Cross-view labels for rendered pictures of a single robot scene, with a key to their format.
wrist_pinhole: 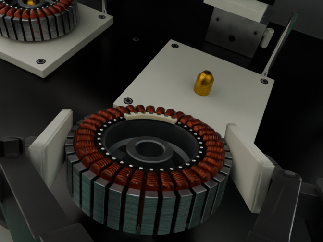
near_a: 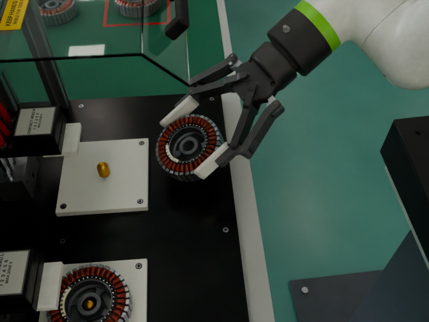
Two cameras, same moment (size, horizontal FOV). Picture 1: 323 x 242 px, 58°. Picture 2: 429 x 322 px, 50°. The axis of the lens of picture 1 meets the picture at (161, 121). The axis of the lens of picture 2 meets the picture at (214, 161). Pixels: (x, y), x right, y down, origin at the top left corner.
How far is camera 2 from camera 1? 0.69 m
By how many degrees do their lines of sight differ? 64
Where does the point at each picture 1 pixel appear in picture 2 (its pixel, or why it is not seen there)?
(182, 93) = (114, 180)
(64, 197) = (211, 197)
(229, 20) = (27, 171)
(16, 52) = (140, 286)
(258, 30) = not seen: hidden behind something
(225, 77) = (82, 167)
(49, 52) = (126, 269)
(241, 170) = (185, 110)
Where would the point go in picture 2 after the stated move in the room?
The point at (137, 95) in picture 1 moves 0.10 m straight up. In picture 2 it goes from (131, 199) to (122, 162)
